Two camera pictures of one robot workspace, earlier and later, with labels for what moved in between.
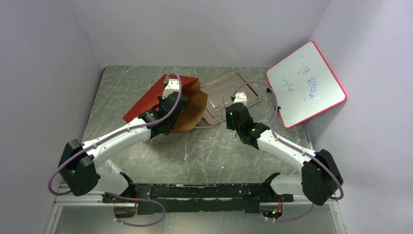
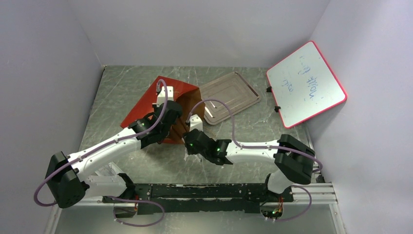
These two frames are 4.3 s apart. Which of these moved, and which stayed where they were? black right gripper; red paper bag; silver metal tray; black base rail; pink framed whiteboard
Moved: black right gripper; red paper bag
Stayed: pink framed whiteboard; silver metal tray; black base rail
